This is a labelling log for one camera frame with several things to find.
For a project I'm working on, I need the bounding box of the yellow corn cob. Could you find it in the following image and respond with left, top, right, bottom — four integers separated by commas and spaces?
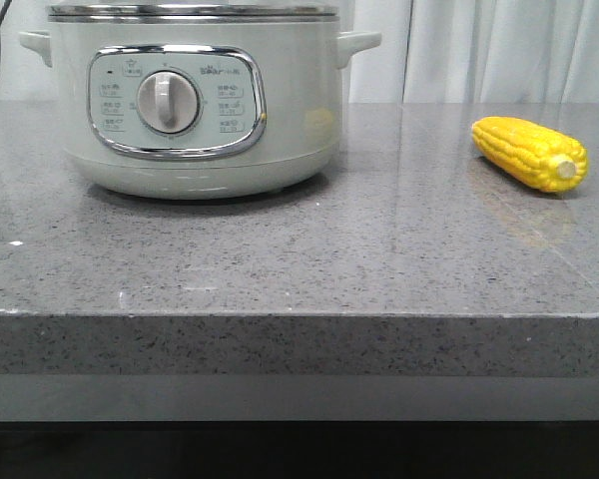
471, 117, 588, 193

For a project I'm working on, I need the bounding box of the glass pot lid steel rim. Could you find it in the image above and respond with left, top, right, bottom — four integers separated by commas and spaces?
46, 1, 338, 17

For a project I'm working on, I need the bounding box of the pale green electric cooking pot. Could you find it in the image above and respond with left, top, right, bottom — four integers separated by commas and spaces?
19, 13, 381, 200

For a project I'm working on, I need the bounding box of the white curtain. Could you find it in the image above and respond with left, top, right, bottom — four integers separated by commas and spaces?
0, 1, 599, 104

